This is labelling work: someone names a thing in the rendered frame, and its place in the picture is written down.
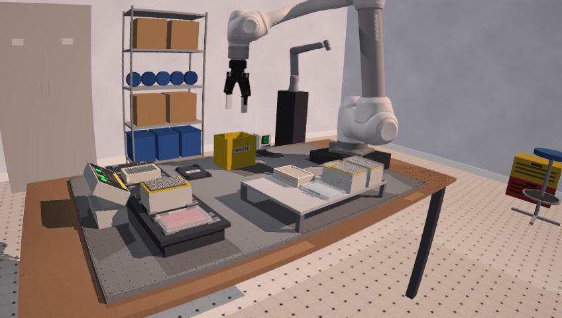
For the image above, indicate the yellow waste bin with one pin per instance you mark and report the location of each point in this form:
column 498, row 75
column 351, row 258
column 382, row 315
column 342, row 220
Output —
column 238, row 152

